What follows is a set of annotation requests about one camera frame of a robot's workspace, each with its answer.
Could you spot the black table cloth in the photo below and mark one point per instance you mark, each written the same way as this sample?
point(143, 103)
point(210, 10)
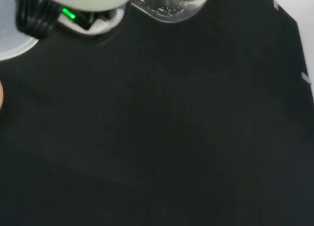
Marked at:
point(157, 125)

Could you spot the grey tape piece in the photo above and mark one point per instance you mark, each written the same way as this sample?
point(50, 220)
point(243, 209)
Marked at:
point(306, 78)
point(276, 4)

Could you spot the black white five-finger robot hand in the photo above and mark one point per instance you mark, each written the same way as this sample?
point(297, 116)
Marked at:
point(93, 0)

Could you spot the person's hand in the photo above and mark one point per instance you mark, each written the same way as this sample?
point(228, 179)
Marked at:
point(1, 95)

